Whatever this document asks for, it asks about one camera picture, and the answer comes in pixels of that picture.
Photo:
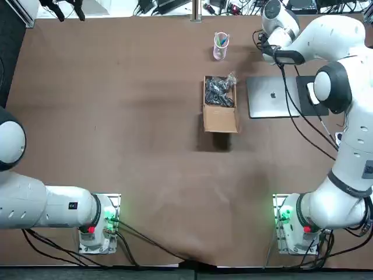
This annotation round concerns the silver laptop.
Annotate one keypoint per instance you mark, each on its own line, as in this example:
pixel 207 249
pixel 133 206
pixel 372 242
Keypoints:
pixel 268 102

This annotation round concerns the black mouse pad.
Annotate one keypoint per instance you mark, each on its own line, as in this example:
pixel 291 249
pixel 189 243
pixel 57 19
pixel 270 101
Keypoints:
pixel 303 87

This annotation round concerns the grey power adapter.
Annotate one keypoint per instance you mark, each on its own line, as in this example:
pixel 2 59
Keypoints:
pixel 172 4

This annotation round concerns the black device red light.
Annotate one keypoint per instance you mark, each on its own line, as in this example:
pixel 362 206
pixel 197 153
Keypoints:
pixel 209 7
pixel 234 10

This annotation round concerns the white computer mouse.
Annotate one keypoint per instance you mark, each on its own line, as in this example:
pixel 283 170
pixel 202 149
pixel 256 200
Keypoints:
pixel 311 93

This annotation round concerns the bag of black parts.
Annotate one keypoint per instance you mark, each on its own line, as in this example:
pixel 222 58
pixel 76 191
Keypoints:
pixel 217 93

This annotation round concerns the brown cardboard box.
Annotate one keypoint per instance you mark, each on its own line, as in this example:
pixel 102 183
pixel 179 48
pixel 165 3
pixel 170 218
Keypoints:
pixel 220 121

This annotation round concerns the aluminium frame post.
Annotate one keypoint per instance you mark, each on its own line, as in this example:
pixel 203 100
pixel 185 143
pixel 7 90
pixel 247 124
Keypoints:
pixel 195 10
pixel 27 14

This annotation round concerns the pink clear pen cup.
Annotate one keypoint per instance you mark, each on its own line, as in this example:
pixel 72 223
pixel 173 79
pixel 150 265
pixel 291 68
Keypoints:
pixel 220 54

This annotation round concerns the blue pen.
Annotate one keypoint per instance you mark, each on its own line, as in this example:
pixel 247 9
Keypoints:
pixel 223 43

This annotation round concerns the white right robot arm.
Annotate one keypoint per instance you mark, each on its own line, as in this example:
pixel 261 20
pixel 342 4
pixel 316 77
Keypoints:
pixel 329 38

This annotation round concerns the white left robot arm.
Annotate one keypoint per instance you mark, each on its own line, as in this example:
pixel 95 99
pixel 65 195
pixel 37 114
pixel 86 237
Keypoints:
pixel 43 207

